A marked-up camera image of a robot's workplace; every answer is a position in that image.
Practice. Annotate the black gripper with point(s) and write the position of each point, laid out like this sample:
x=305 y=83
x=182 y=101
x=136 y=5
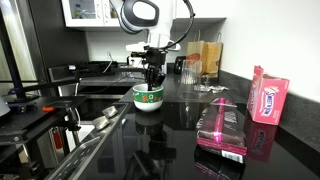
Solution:
x=155 y=57

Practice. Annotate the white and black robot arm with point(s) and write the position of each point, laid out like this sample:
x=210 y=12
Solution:
x=138 y=13

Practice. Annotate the white and green mug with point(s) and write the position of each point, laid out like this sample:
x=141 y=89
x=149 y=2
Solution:
x=148 y=100

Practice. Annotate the small black appliance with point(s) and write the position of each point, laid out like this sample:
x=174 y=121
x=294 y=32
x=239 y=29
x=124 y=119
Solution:
x=179 y=65

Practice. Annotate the clear glass pitcher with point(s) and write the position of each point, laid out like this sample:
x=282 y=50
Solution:
x=191 y=71

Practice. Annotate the brown paper bag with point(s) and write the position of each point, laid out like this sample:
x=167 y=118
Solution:
x=215 y=58
x=196 y=53

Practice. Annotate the silver stove knob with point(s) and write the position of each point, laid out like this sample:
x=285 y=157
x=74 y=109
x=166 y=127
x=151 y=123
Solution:
x=109 y=111
x=100 y=122

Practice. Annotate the crumpled clear wrapper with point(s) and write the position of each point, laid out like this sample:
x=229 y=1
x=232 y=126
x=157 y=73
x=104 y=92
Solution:
x=218 y=89

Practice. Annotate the dark pink snack bag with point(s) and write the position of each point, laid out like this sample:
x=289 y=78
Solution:
x=221 y=128

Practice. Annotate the white glass-door cabinet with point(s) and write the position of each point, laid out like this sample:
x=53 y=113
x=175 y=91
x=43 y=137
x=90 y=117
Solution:
x=88 y=12

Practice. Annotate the silver stove control panel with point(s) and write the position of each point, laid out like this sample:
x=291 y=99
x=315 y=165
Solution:
x=86 y=146

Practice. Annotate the pink cardboard box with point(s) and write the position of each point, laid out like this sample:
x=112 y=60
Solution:
x=268 y=96

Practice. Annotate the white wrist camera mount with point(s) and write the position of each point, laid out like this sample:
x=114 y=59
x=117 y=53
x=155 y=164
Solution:
x=140 y=46

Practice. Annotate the black camera stand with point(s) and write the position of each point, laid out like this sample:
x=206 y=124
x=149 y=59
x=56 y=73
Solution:
x=20 y=100

